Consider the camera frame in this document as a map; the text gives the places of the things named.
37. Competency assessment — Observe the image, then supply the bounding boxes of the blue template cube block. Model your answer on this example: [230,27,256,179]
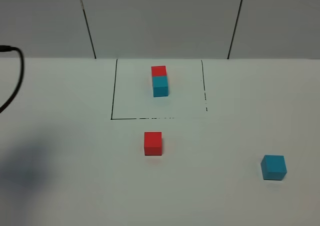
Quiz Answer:
[152,76,169,97]

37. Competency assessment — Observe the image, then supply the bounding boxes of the red template cube block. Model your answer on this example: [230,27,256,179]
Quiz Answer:
[151,66,167,77]

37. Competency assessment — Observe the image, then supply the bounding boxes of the black camera cable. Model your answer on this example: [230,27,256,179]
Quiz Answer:
[0,45,25,114]

